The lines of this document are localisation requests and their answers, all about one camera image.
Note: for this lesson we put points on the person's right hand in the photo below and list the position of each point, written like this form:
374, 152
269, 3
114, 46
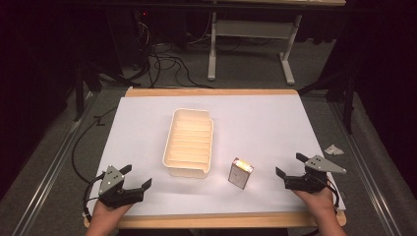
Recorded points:
319, 203

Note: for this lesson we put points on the cream ribbed plastic tray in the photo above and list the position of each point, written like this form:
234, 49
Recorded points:
189, 144

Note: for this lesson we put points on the crumpled white paper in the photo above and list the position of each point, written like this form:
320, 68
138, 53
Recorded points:
333, 150

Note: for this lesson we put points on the person's left hand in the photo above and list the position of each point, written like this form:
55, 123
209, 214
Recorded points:
106, 214

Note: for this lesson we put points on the white metal desk frame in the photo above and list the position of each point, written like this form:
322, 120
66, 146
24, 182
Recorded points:
252, 29

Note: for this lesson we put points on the black computer tower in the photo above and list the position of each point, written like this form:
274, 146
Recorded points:
131, 36

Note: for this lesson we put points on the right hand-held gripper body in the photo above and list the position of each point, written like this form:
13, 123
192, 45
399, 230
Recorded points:
311, 182

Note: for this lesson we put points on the metal floor rail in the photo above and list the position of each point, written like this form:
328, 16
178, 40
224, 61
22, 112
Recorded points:
367, 170
52, 164

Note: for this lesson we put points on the black stand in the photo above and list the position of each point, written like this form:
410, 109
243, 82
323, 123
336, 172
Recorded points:
80, 88
347, 95

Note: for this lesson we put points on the white paper sheet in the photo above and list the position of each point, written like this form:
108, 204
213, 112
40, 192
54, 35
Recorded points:
262, 131

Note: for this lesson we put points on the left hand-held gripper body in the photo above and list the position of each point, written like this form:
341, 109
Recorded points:
113, 193

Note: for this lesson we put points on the small white box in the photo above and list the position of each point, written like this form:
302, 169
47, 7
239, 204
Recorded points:
240, 173

